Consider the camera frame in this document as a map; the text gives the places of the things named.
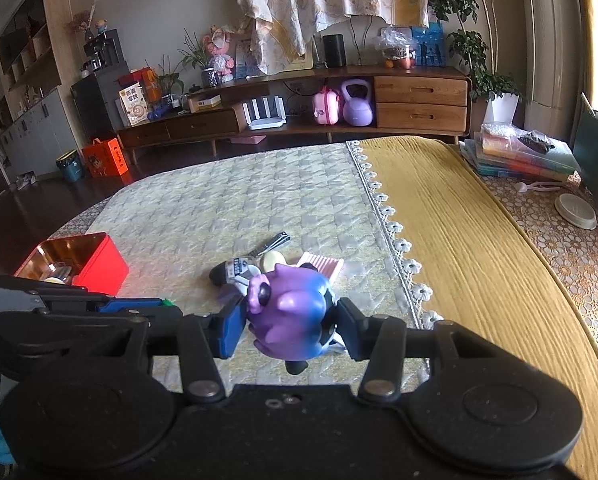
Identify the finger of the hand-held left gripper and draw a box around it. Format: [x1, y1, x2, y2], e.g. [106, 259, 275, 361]
[0, 309, 182, 361]
[0, 276, 164, 313]

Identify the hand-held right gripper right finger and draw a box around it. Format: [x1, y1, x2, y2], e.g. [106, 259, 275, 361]
[338, 297, 485, 403]

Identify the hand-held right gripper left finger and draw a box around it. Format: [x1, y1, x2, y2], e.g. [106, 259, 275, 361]
[114, 301, 247, 403]

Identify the red tin box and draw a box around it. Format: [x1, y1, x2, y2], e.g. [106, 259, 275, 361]
[14, 232, 130, 296]

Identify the purple toy figure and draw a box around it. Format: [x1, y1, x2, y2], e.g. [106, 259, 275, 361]
[246, 265, 337, 376]

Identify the small black bottle white label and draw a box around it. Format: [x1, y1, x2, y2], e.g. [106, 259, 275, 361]
[210, 257, 260, 286]

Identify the pink ridged comb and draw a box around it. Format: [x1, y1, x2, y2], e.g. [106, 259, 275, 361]
[299, 252, 345, 281]

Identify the silver nail clipper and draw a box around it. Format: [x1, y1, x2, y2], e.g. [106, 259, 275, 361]
[246, 232, 292, 256]

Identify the cream quilted table mat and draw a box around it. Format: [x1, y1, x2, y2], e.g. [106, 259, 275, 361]
[46, 141, 430, 396]

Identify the yellow cloth with lace trim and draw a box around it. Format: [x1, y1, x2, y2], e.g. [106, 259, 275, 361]
[346, 135, 598, 480]

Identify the orange paper bag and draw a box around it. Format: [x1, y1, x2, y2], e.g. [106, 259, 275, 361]
[82, 138, 130, 178]

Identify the teal bucket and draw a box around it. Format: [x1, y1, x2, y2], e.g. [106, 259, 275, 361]
[56, 151, 86, 182]

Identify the wooden TV cabinet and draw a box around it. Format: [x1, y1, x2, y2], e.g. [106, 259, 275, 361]
[116, 65, 472, 166]

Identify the white printed snack box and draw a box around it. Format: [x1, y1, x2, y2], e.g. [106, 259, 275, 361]
[116, 81, 150, 127]

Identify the black mini fridge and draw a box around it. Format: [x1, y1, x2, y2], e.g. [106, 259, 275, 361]
[71, 62, 132, 136]

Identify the small brown cardboard box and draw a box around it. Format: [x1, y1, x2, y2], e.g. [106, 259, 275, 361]
[187, 95, 222, 113]

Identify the white router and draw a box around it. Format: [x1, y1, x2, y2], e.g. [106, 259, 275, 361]
[242, 96, 286, 131]

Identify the orange red gift bag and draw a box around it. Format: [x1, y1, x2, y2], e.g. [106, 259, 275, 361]
[119, 67, 160, 103]

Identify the purple kettlebell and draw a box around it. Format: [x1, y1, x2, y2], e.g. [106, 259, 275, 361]
[340, 78, 375, 127]

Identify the light wooden cabinet drawer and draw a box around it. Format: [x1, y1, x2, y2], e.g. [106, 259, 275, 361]
[375, 102, 467, 130]
[374, 76, 468, 106]

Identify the pink toy suitcase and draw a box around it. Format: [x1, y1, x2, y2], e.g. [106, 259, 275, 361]
[312, 85, 341, 125]

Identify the small green potted plant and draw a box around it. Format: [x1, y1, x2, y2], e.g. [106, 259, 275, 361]
[156, 55, 185, 98]

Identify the stack of books and folders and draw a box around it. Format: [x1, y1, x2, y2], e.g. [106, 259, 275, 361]
[459, 124, 582, 183]

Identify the grassy plant in patterned pot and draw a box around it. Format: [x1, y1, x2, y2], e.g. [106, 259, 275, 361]
[179, 30, 222, 88]

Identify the white round dish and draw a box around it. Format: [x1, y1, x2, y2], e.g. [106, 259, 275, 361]
[554, 193, 598, 231]

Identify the black coffee machine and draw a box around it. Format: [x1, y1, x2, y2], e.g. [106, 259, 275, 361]
[83, 30, 124, 73]

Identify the pink plush doll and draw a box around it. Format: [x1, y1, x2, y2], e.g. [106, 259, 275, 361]
[202, 25, 237, 83]

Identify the white planter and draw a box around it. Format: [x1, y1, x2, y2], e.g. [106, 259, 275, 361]
[486, 92, 521, 123]

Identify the blue printed box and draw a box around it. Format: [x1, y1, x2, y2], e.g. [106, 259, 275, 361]
[235, 37, 260, 80]

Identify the yellow case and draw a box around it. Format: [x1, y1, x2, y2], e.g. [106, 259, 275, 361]
[279, 52, 314, 71]

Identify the black speaker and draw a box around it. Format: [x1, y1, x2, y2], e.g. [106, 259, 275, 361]
[323, 34, 346, 68]

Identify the vase with dried flowers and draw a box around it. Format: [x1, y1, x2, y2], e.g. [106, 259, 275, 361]
[69, 0, 104, 43]

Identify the clear plastic bag of fruit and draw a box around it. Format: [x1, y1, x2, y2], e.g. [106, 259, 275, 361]
[377, 27, 415, 71]

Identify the grey scalloped chair back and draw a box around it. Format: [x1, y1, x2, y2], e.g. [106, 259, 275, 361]
[311, 14, 395, 67]

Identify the blue gift bag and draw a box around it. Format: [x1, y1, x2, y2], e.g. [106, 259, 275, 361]
[411, 22, 450, 67]

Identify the tall potted tree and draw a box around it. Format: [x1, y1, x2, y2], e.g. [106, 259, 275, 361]
[426, 0, 522, 106]

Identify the floral patterned hanging cloth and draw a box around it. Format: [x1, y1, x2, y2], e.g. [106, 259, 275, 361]
[236, 0, 430, 75]

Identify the white floor air conditioner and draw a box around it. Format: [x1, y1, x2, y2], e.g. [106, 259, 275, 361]
[519, 0, 592, 111]

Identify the wooden wall shelf unit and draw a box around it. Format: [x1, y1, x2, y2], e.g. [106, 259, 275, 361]
[0, 0, 80, 181]

